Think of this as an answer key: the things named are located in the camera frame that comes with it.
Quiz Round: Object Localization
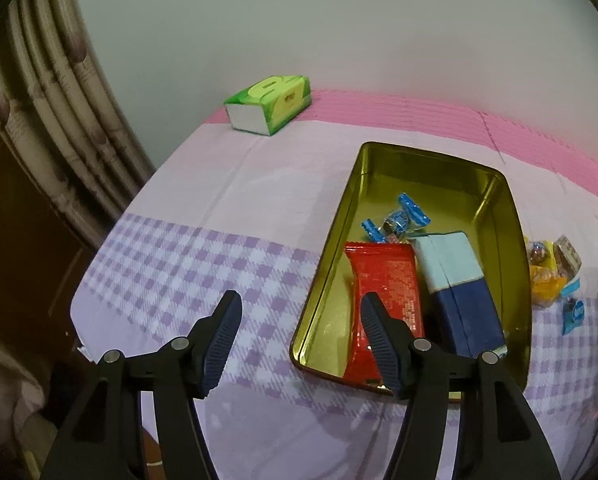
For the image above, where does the green tissue pack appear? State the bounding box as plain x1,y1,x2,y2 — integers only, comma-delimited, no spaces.
224,75,312,136

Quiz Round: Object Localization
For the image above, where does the red snack packet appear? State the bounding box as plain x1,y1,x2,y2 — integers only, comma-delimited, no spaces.
342,243,425,388

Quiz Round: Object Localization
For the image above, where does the small blue snack packet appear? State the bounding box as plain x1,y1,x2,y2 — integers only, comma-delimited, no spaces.
562,297,585,335

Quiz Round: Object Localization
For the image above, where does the pink purple checked tablecloth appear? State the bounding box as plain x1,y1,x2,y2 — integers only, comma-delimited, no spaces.
71,90,598,479

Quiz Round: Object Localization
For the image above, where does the blue candy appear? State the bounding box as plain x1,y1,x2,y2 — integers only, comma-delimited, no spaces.
362,193,431,244

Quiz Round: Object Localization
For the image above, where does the maroon gold coffee tin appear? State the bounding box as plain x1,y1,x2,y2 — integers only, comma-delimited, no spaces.
290,142,532,387

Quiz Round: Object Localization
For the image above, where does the beige patterned curtain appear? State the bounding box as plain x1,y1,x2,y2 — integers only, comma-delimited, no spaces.
0,0,154,247

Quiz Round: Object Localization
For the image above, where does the yellow snack packet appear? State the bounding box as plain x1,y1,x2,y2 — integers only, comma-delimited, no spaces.
526,240,567,308

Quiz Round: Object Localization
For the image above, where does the blue teal box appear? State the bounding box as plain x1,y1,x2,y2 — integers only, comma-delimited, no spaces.
410,231,507,358

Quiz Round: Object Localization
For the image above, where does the small sesame cake packet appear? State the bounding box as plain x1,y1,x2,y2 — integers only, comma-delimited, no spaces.
553,235,582,281

